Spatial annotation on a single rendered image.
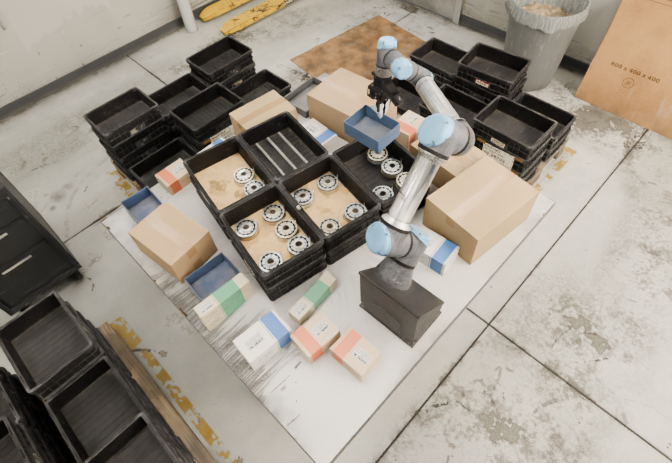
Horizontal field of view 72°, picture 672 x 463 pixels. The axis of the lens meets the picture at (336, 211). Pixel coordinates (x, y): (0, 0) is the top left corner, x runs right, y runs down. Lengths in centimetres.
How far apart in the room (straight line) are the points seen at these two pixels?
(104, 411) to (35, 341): 48
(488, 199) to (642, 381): 135
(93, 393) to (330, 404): 117
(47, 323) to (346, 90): 191
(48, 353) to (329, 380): 135
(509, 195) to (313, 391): 117
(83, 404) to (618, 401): 259
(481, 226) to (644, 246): 161
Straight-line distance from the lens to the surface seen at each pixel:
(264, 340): 189
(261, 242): 206
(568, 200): 348
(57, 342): 260
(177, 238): 215
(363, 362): 183
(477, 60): 359
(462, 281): 210
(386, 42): 191
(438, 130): 156
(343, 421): 186
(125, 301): 316
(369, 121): 215
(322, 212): 211
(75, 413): 255
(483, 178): 220
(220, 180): 234
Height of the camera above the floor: 251
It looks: 53 degrees down
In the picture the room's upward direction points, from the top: 5 degrees counter-clockwise
